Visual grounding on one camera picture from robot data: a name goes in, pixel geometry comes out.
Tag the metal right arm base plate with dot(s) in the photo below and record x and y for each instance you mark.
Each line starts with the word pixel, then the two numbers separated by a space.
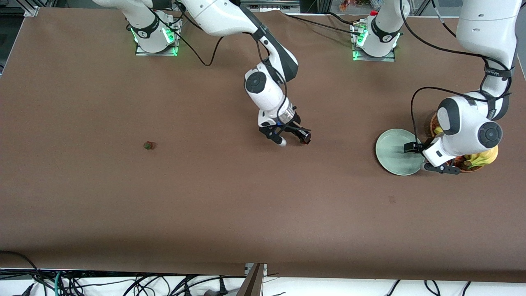
pixel 141 51

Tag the large fabric table cover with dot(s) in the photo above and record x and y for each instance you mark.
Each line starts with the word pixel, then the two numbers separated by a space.
pixel 263 205

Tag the orange red background objects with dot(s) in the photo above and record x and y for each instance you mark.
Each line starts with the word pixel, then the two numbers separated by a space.
pixel 345 5

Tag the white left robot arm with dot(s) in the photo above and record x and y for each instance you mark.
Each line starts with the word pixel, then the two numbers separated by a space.
pixel 485 41

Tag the brown wicker basket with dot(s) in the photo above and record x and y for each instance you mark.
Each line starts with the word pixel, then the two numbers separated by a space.
pixel 433 123

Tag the pale green round plate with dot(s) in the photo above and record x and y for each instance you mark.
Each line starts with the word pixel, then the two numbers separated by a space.
pixel 390 152

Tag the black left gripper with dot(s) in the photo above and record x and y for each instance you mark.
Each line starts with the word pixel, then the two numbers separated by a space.
pixel 420 147

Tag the aluminium corner extrusion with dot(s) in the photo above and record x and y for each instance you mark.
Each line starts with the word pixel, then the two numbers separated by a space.
pixel 32 11

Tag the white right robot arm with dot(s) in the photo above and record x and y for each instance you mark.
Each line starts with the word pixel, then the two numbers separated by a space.
pixel 267 90

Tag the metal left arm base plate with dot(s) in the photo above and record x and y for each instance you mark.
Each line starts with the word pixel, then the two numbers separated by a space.
pixel 386 58

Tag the aluminium frame rail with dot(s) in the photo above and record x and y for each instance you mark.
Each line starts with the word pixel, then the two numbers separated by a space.
pixel 267 6

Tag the yellow banana bunch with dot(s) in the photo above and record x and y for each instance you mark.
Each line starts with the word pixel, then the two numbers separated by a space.
pixel 487 158

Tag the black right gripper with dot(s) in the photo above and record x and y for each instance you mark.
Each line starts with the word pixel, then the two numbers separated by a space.
pixel 295 126

